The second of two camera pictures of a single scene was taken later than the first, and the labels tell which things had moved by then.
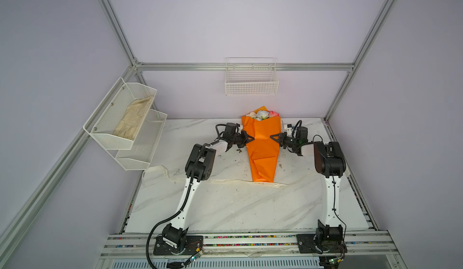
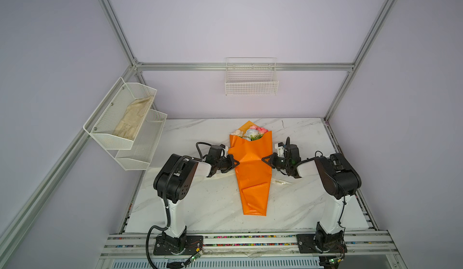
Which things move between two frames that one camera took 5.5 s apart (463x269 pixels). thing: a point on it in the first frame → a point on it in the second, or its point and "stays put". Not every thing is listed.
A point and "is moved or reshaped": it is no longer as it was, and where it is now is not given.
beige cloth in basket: [132, 117] stays put
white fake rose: [261, 115] → [249, 133]
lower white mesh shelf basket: [144, 145] stays put
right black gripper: [283, 142] → [272, 163]
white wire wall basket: [251, 76] stays put
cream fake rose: [252, 114] is moved or reshaped
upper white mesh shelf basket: [102, 124] stays put
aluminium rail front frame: [140, 247] stays put
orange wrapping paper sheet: [263, 149] is moved or reshaped
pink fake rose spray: [273, 113] → [261, 130]
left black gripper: [245, 141] → [231, 163]
